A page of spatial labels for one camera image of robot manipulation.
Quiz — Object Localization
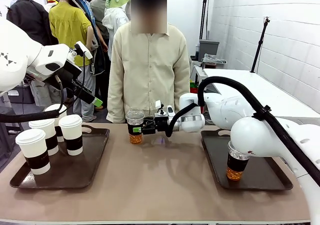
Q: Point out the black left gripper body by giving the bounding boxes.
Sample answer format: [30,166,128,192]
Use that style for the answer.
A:
[49,60,83,92]

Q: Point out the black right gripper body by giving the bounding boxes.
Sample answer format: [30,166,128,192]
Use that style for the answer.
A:
[153,112,174,134]

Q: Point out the clear plastic iced coffee cup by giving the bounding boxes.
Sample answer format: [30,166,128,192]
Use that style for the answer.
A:
[125,107,146,145]
[225,140,251,182]

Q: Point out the white paper coffee cup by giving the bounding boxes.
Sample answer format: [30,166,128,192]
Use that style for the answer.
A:
[28,118,60,157]
[58,114,84,157]
[44,103,68,143]
[15,128,52,176]

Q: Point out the person's right forearm cream sleeve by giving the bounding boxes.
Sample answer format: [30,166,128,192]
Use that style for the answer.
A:
[106,76,126,124]

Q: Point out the person's left forearm cream sleeve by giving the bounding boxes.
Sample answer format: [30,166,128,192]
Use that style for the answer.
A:
[174,66,191,96]

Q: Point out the brown plastic serving tray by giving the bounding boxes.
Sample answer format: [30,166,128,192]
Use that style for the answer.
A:
[200,129,294,192]
[9,124,111,190]

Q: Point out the person in cream shirt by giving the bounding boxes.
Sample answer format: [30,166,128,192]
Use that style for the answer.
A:
[106,0,192,125]

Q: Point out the dark storage case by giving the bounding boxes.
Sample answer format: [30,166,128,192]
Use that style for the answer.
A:
[6,84,36,105]

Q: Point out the red box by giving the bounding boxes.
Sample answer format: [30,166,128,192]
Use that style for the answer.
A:
[189,80,201,95]

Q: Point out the mannequin in grey-green vest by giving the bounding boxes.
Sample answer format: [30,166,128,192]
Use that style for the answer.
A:
[89,0,111,41]

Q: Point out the mannequin in white jacket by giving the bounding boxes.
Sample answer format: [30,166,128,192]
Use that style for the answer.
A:
[101,6,131,61]

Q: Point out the clear plastic desk item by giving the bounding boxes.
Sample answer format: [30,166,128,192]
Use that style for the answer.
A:
[201,53,228,70]

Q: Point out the grey plastic box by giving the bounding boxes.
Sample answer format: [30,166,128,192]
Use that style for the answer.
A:
[198,39,221,62]

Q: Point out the white side table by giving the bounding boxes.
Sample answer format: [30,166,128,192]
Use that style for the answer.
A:
[194,66,320,120]

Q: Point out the black vertical light stand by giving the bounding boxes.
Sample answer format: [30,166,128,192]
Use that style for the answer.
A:
[199,0,212,41]

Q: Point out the black tripod stand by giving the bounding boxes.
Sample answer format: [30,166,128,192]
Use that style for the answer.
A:
[249,16,272,74]

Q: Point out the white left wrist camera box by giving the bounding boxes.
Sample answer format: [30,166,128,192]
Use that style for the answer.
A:
[74,40,94,60]

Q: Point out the bystander with blue lanyard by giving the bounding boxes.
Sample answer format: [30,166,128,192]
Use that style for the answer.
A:
[71,0,112,106]

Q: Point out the black right arm hose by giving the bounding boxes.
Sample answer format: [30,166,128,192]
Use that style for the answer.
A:
[164,75,320,186]

